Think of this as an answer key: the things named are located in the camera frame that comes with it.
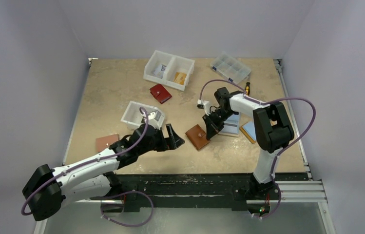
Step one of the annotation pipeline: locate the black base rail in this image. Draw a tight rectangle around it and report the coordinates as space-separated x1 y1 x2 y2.
90 174 281 212

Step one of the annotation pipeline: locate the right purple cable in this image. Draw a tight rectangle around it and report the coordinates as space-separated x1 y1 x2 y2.
199 79 317 220

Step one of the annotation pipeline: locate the yellow black screwdriver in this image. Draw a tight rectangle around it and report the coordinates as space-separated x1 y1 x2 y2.
245 81 250 96

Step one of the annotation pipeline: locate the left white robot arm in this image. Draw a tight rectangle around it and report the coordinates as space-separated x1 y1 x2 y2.
21 124 185 221

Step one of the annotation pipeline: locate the patterned card in bin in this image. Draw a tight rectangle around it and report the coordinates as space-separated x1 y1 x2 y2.
153 63 167 78

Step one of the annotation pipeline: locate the clear plastic organizer box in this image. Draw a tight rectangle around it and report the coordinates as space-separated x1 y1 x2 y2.
210 52 251 84

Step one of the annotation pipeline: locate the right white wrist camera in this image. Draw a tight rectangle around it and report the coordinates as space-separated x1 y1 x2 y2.
197 99 211 115

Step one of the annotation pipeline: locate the purple cable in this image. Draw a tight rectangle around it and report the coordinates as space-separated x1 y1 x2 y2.
20 107 155 228
199 79 317 220

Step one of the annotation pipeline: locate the white two-compartment bin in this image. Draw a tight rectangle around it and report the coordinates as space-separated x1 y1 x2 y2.
143 50 195 91

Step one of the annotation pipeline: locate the pink leather card holder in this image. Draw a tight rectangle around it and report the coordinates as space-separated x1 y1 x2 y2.
96 134 119 153

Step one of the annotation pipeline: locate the small white plastic bin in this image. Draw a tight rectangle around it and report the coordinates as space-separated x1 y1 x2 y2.
120 101 166 129

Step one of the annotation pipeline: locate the gold card in bin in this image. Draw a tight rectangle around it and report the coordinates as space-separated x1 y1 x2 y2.
173 72 187 85

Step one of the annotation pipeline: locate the red leather card holder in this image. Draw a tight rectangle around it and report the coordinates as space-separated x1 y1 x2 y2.
149 84 172 104

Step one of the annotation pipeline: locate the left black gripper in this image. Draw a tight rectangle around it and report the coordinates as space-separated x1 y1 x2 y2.
137 123 183 156

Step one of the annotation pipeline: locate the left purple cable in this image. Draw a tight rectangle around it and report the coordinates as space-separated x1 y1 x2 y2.
20 107 155 228

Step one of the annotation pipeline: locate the tan leather card holder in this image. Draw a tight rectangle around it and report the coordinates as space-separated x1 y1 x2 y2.
185 124 210 151

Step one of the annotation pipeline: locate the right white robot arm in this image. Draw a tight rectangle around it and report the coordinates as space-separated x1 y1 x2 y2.
197 87 294 198

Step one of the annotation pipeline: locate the blue card white tray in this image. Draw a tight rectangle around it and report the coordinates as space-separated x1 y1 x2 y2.
218 114 240 137

